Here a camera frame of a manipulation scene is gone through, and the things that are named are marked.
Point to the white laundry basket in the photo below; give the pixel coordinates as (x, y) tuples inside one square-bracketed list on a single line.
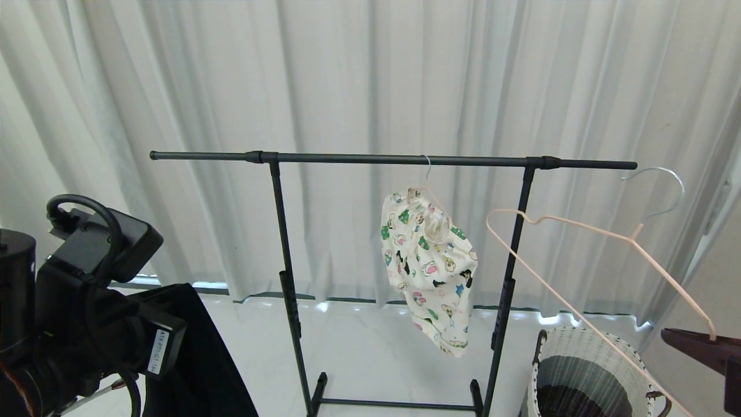
[(590, 344)]

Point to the white curtain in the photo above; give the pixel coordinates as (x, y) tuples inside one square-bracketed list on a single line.
[(370, 75)]

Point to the pink clothes hanger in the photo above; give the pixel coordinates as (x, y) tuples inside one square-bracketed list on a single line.
[(637, 233), (429, 164)]

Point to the black clothes rack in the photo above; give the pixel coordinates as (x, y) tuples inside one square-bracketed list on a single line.
[(347, 157)]

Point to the cream printed garment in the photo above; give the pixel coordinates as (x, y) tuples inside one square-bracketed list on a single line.
[(428, 278)]

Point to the black garment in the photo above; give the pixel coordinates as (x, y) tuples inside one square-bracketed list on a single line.
[(197, 359)]

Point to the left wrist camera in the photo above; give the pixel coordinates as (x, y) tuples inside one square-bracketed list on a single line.
[(110, 243)]

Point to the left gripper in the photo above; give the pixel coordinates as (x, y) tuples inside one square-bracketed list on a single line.
[(116, 336)]

